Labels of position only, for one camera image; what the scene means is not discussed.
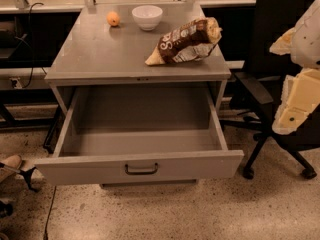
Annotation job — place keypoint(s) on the grey top drawer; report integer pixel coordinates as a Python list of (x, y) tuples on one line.
[(129, 134)]

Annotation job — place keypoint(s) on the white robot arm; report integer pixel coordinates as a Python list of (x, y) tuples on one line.
[(301, 93)]

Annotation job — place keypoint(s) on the grey metal drawer cabinet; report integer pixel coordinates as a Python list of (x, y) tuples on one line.
[(95, 54)]

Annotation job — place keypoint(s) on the brown chip bag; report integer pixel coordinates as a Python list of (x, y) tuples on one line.
[(190, 42)]

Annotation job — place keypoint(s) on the white ceramic bowl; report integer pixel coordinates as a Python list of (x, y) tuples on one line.
[(147, 17)]

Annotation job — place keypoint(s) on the orange fruit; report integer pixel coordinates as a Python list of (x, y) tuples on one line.
[(113, 19)]

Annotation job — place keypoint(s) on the chair base with tan seat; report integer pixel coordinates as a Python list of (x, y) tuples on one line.
[(12, 165)]

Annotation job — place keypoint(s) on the black office chair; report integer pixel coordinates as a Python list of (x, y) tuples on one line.
[(279, 82)]

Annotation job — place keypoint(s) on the wall power outlet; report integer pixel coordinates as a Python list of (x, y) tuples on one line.
[(15, 82)]

